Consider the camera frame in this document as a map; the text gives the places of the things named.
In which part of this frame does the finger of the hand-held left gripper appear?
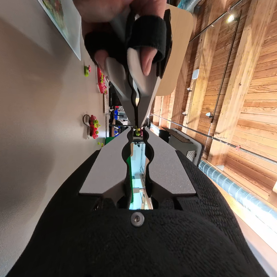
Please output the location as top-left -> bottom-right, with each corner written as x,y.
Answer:
105,57 -> 139,128
127,48 -> 162,128

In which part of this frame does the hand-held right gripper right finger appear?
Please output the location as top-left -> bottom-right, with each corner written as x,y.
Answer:
143,127 -> 196,210

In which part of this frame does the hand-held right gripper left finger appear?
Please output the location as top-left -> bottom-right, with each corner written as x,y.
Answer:
79,127 -> 134,209

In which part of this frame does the red lego build with flowers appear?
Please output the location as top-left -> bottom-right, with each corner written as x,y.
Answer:
83,114 -> 101,139
96,67 -> 108,95

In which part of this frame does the lego instruction booklet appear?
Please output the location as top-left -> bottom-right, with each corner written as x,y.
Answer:
38,0 -> 82,61

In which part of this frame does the person's left hand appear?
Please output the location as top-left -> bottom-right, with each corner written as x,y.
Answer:
72,0 -> 167,76

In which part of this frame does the light wood panel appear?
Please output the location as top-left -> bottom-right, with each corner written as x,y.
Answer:
155,4 -> 194,97

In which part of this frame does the grey vented case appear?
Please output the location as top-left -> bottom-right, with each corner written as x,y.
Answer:
159,127 -> 204,166

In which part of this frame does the grey metal pipe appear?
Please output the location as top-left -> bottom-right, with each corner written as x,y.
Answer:
151,113 -> 277,165

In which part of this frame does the black conduit pipe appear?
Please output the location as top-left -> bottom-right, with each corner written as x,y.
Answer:
212,9 -> 243,122

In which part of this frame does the silver ventilation duct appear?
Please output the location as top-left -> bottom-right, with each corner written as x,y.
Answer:
177,0 -> 202,14
199,160 -> 277,233

